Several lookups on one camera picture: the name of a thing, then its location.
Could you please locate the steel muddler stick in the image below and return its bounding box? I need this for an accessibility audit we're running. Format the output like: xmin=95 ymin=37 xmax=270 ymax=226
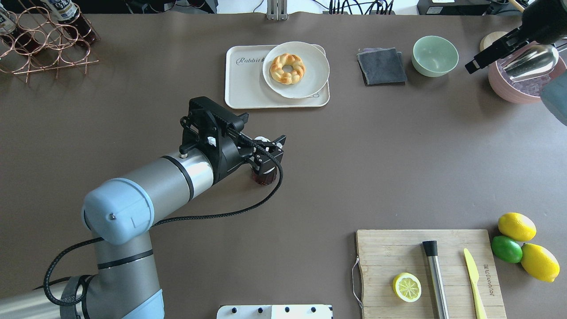
xmin=423 ymin=240 xmax=450 ymax=319

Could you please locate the bamboo cutting board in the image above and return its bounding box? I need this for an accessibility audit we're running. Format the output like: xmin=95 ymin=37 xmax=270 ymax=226
xmin=356 ymin=230 xmax=507 ymax=319

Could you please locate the white round plate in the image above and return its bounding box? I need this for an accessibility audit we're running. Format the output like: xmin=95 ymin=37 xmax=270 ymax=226
xmin=262 ymin=42 xmax=330 ymax=99

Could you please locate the dark tea bottle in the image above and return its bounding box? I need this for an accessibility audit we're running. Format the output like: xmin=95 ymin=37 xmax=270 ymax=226
xmin=252 ymin=148 xmax=277 ymax=185

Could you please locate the yellow lemon near board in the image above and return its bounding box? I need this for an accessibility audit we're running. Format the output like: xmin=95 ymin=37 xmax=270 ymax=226
xmin=497 ymin=212 xmax=537 ymax=242

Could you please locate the mint green bowl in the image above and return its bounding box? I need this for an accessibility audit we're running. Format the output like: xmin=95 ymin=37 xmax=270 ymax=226
xmin=412 ymin=35 xmax=459 ymax=78

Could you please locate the half lemon slice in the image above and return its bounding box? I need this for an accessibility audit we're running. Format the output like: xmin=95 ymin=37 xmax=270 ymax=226
xmin=392 ymin=272 xmax=422 ymax=303

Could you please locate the yellow lemon outer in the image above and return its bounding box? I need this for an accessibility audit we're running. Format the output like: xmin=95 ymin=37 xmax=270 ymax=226
xmin=520 ymin=244 xmax=560 ymax=283

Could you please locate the aluminium frame post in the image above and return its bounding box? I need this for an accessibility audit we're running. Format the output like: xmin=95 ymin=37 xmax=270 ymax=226
xmin=266 ymin=0 xmax=288 ymax=21

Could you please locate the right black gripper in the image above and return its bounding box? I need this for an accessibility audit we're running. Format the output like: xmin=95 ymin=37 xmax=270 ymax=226
xmin=465 ymin=27 xmax=532 ymax=74

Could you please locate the steel ice scoop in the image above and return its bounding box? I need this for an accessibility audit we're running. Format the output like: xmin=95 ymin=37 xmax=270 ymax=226
xmin=503 ymin=44 xmax=559 ymax=82

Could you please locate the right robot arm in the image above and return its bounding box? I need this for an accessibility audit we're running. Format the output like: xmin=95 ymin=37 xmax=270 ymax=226
xmin=465 ymin=0 xmax=566 ymax=124

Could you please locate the green lime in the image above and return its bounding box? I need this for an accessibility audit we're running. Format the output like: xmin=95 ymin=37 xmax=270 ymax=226
xmin=491 ymin=235 xmax=523 ymax=263

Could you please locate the copper wire bottle rack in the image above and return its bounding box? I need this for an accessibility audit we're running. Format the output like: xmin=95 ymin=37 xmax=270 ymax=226
xmin=0 ymin=0 xmax=100 ymax=82

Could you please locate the white serving tray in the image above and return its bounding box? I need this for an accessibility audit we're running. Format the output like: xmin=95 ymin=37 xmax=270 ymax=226
xmin=225 ymin=44 xmax=330 ymax=109

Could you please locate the tea bottle in rack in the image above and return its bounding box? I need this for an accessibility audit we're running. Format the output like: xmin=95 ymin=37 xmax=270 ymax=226
xmin=41 ymin=0 xmax=99 ymax=47
xmin=0 ymin=5 xmax=42 ymax=55

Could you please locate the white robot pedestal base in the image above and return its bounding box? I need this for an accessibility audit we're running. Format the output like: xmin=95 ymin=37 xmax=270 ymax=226
xmin=216 ymin=303 xmax=334 ymax=319

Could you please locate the pink ice bowl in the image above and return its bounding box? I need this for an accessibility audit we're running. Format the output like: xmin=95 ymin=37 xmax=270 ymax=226
xmin=488 ymin=43 xmax=566 ymax=104

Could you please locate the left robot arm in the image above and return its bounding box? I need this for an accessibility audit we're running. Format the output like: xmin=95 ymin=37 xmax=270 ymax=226
xmin=1 ymin=128 xmax=286 ymax=319

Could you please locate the yellow plastic knife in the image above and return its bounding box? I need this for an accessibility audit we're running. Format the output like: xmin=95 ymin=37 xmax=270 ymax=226
xmin=462 ymin=248 xmax=488 ymax=319

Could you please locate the braided ring bread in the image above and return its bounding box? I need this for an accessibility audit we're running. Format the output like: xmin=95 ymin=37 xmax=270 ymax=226
xmin=270 ymin=53 xmax=306 ymax=85

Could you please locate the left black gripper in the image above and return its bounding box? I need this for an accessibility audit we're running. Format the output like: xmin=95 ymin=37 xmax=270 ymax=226
xmin=213 ymin=128 xmax=287 ymax=183

